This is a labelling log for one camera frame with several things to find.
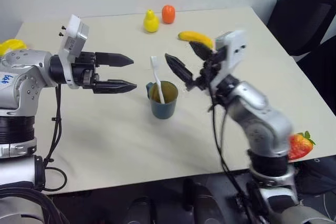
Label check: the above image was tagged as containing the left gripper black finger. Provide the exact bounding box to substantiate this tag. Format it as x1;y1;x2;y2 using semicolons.
94;51;135;69
93;78;138;94

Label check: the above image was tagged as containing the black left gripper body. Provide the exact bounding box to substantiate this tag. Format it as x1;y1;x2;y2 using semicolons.
70;51;100;94

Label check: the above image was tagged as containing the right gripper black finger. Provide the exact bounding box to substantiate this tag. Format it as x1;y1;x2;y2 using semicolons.
164;52;195;83
188;40;215;61

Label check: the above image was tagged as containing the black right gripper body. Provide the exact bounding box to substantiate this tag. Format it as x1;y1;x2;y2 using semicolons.
185;48;228;92

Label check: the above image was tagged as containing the white toothbrush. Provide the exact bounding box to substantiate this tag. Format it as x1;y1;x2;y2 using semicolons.
150;56;166;104

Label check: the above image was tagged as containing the blue-grey mug, yellow inside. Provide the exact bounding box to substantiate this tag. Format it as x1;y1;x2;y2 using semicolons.
145;80;179;120

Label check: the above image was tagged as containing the yellow toy banana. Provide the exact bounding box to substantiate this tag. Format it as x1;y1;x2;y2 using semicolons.
177;31;215;51

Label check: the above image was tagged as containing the orange toy pepper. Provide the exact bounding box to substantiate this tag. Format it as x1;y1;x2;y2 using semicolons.
161;4;176;25

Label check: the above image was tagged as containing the yellow toy pear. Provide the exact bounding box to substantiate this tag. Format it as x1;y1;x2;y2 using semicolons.
143;9;160;34

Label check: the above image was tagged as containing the yellow toy fruit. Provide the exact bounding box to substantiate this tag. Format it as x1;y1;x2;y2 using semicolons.
0;39;28;57

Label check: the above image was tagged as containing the black mesh office chair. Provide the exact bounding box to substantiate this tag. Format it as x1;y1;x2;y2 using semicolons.
266;0;336;57

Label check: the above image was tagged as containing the red toy strawberry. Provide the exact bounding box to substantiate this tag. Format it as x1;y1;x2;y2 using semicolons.
287;130;317;161

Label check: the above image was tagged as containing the small dark rounded shape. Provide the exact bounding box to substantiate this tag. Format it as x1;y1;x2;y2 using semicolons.
123;196;156;224

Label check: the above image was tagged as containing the large dark rounded shape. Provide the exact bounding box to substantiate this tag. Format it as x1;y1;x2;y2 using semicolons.
183;178;224;224

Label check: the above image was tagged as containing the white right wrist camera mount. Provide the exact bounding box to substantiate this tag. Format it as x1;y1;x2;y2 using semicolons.
214;29;248;90

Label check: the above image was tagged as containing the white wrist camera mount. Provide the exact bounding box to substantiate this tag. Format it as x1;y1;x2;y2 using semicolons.
214;29;248;90
58;14;90;90

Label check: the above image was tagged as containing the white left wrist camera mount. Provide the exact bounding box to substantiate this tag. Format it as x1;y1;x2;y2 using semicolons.
58;14;90;90

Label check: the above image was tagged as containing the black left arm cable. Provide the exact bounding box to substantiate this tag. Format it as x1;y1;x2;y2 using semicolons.
39;83;68;193

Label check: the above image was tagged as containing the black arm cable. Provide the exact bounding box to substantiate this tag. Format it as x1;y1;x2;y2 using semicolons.
39;83;68;193
207;71;259;224

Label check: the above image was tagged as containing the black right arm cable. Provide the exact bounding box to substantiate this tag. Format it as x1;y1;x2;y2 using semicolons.
207;71;259;224

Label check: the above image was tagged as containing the black cable bundle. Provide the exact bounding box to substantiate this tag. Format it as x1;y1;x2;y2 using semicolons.
0;182;69;224

